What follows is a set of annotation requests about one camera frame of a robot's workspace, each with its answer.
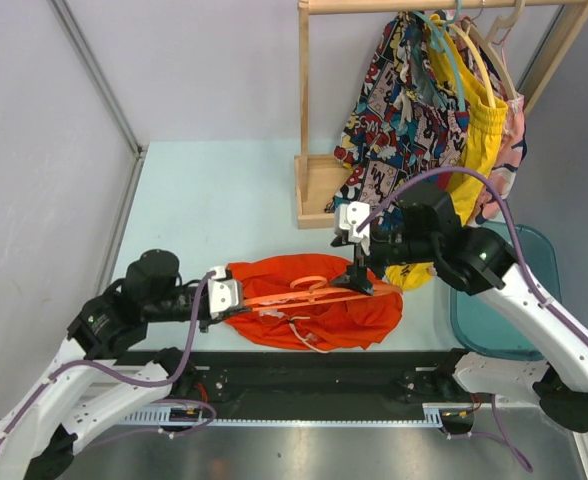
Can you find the comic print shorts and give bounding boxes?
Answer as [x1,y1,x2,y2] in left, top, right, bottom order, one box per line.
[325,12,469,213]

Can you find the yellow plastic hanger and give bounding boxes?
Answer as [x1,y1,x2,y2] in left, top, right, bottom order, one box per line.
[444,23,496,108]

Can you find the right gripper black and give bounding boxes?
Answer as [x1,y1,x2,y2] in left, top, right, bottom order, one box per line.
[328,224,437,296]

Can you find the pink patterned shorts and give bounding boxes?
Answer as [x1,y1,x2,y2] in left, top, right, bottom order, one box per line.
[476,45,527,199]

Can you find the teal plastic basket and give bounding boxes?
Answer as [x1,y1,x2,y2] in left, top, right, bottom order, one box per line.
[450,224,562,361]

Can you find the wooden clothes rack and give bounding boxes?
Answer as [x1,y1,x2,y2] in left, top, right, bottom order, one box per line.
[295,1,588,229]

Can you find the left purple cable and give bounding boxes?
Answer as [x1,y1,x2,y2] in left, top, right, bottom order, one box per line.
[0,273,219,476]

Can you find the orange plastic hanger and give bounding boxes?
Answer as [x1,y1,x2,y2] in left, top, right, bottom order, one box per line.
[242,276,402,312]

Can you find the yellow shorts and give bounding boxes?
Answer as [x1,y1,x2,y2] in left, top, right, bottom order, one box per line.
[386,29,507,291]

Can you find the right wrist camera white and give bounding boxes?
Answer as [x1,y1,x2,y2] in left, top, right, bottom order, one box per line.
[330,202,371,256]

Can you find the aluminium corner post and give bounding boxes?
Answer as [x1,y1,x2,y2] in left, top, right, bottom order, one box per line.
[46,0,148,201]

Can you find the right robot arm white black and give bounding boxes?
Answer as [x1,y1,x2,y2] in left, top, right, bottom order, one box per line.
[332,182,588,433]

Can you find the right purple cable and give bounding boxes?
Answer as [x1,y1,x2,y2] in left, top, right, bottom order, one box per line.
[353,166,588,472]

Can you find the beige plastic hanger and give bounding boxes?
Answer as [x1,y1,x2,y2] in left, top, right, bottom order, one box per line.
[462,0,525,100]

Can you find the teal plastic hanger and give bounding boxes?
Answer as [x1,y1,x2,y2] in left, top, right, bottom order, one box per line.
[412,0,467,112]

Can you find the purple cable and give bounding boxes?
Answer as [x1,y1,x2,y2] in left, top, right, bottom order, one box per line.
[353,166,588,472]
[0,273,219,476]

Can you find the orange shorts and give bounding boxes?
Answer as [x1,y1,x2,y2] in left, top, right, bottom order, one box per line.
[226,253,403,353]

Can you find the white cable duct strip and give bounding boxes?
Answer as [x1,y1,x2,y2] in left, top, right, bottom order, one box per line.
[116,406,443,429]

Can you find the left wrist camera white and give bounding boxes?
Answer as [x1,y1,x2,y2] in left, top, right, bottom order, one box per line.
[207,266,243,320]

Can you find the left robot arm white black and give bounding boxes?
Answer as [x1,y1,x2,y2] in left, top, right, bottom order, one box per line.
[0,249,243,479]

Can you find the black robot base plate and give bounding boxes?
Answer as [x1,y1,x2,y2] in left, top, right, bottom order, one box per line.
[118,350,495,434]

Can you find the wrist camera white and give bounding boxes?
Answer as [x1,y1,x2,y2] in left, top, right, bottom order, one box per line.
[330,202,371,256]
[207,266,243,320]

